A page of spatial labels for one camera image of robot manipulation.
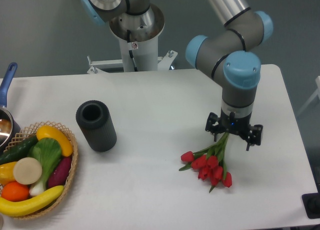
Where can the woven wicker basket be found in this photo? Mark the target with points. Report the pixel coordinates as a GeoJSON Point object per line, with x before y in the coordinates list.
{"type": "Point", "coordinates": [30, 131]}

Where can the dark grey ribbed vase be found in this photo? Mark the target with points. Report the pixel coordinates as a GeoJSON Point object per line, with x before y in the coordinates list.
{"type": "Point", "coordinates": [94, 119]}

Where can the red tulip bouquet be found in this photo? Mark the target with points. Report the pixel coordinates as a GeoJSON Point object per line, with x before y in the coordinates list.
{"type": "Point", "coordinates": [209, 163]}

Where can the orange fruit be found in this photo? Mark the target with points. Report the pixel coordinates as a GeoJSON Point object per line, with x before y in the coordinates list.
{"type": "Point", "coordinates": [15, 192]}

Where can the green bok choy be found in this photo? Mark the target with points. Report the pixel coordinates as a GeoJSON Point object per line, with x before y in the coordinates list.
{"type": "Point", "coordinates": [48, 152]}

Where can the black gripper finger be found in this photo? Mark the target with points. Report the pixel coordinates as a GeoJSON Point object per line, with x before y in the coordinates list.
{"type": "Point", "coordinates": [214, 125]}
{"type": "Point", "coordinates": [253, 136]}

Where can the beige round disc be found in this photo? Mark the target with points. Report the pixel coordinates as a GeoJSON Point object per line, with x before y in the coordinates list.
{"type": "Point", "coordinates": [27, 171]}

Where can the yellow banana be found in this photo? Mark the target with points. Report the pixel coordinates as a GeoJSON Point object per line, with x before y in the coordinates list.
{"type": "Point", "coordinates": [32, 205]}

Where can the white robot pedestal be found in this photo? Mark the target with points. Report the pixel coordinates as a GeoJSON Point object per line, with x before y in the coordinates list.
{"type": "Point", "coordinates": [138, 40]}

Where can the blue handled saucepan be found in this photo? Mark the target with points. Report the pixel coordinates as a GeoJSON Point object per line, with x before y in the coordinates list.
{"type": "Point", "coordinates": [8, 126]}

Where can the white frame at right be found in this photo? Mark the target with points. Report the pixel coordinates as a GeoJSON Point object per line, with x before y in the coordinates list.
{"type": "Point", "coordinates": [315, 95]}

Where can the yellow bell pepper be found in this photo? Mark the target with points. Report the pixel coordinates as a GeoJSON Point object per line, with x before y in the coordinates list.
{"type": "Point", "coordinates": [6, 173]}

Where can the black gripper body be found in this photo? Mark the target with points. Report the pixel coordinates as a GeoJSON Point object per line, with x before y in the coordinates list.
{"type": "Point", "coordinates": [235, 120]}

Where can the green cucumber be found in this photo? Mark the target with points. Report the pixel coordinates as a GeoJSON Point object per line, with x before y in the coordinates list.
{"type": "Point", "coordinates": [19, 151]}

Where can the black device at edge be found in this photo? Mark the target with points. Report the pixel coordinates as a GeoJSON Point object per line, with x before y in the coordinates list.
{"type": "Point", "coordinates": [311, 204]}

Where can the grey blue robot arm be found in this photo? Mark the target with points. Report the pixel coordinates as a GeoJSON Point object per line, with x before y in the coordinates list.
{"type": "Point", "coordinates": [227, 59]}

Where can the purple sweet potato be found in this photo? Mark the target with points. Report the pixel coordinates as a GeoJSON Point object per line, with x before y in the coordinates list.
{"type": "Point", "coordinates": [60, 174]}

